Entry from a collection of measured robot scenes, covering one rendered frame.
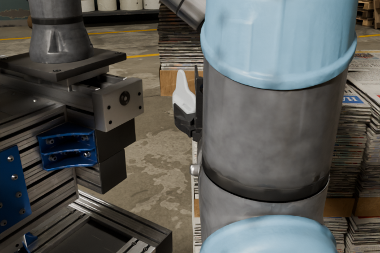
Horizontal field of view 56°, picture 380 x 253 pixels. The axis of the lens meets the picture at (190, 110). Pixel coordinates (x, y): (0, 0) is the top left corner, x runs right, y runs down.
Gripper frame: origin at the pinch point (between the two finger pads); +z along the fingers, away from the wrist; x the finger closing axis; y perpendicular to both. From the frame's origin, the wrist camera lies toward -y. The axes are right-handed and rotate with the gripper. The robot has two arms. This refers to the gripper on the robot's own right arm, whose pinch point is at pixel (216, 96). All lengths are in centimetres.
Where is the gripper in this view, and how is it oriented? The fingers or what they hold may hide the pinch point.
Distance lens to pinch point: 51.7
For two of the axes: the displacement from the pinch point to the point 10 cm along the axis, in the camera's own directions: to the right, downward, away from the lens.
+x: -10.0, 0.1, -0.2
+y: 0.0, -9.2, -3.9
